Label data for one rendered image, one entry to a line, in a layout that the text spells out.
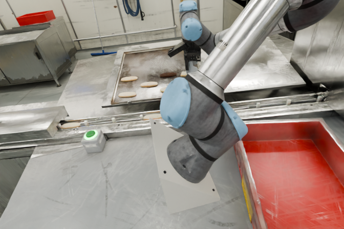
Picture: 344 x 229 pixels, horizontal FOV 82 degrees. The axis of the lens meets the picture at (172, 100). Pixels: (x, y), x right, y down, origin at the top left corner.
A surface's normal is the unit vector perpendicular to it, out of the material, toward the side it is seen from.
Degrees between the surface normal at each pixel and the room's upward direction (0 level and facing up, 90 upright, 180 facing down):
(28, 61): 91
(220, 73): 67
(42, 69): 90
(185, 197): 90
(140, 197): 0
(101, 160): 0
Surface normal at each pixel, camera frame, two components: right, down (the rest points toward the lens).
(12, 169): 0.03, 0.58
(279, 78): -0.12, -0.70
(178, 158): -0.33, -0.35
